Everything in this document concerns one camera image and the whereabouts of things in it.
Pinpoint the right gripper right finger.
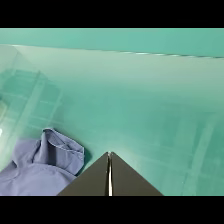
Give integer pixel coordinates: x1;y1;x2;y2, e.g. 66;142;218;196
110;151;164;197

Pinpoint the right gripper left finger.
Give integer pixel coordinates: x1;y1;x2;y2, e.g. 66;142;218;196
57;151;110;197

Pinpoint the lavender blue shirt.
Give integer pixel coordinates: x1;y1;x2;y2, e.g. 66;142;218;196
0;127;86;197

